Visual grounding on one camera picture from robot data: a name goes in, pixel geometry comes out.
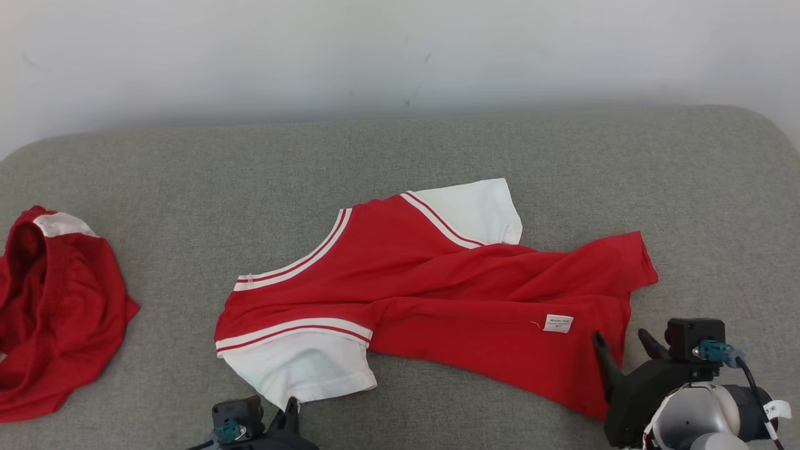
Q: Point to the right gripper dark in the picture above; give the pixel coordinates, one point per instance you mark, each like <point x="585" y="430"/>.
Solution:
<point x="637" y="400"/>

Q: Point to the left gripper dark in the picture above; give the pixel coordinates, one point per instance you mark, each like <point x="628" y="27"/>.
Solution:
<point x="275" y="442"/>

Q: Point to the red shirt with white sleeves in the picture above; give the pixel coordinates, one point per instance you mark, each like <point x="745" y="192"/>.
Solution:
<point x="450" y="294"/>

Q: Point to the red Bulls 23 shorts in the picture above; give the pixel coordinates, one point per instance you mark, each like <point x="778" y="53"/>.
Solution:
<point x="56" y="312"/>

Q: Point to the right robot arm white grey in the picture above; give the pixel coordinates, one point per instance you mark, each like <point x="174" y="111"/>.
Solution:
<point x="700" y="412"/>

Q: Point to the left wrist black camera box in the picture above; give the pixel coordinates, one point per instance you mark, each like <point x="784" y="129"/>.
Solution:
<point x="237" y="409"/>

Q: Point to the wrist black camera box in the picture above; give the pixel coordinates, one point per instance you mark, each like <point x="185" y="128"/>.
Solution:
<point x="690" y="334"/>
<point x="237" y="409"/>

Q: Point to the left camera teal connector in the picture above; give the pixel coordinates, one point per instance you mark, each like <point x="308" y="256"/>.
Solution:
<point x="228" y="431"/>

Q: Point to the camera teal connector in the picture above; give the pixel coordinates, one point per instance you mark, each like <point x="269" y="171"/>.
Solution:
<point x="228" y="431"/>
<point x="715" y="352"/>

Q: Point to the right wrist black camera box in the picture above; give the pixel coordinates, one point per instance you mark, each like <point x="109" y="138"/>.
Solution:
<point x="690" y="334"/>

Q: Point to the right camera teal connector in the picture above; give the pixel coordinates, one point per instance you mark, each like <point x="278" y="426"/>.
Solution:
<point x="715" y="352"/>

